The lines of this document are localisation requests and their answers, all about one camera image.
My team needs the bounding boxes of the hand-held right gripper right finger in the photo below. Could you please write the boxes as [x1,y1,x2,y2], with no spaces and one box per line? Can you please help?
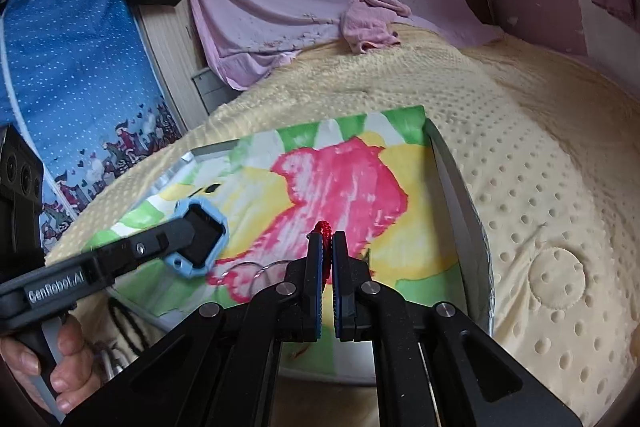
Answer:
[332,231,585,427]

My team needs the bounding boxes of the silver ring bracelet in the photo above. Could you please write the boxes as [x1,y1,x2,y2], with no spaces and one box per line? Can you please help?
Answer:
[216,259,293,288]

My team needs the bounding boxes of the colourful floral cloth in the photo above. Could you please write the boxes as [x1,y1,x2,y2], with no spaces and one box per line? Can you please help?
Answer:
[107,105,475,378]

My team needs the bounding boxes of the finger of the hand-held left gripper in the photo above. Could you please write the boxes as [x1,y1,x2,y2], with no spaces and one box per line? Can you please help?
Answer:
[92,213,198,282]

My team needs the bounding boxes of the grey drawer unit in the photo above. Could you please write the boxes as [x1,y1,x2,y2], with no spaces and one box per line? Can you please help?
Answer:
[192,67,237,114]

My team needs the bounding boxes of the pink towel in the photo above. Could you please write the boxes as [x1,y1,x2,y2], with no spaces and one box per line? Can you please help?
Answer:
[340,0,413,56]

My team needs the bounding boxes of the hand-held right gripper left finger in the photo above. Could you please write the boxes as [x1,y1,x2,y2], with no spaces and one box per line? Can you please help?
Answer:
[65,231,326,427]

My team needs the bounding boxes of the yellow dotted blanket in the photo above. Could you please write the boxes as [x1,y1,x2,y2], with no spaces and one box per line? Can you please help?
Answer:
[44,24,640,427]

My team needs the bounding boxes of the red braided bracelet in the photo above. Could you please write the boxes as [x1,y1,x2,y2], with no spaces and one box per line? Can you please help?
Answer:
[311,219,335,290]

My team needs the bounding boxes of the person's left hand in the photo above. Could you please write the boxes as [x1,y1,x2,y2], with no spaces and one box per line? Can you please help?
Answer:
[0,314,97,414]

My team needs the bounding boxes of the blue printed wardrobe cover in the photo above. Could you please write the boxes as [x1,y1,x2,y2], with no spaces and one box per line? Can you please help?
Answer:
[0,0,184,254]

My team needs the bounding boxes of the light wooden cabinet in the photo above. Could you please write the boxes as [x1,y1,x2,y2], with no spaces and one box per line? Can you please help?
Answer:
[120,0,213,134]

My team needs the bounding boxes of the silver metal tray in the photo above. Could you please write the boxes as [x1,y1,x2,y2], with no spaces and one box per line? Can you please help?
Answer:
[106,104,497,389]

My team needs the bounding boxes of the black cord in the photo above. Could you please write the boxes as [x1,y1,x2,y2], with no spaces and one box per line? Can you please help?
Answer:
[106,297,151,358]

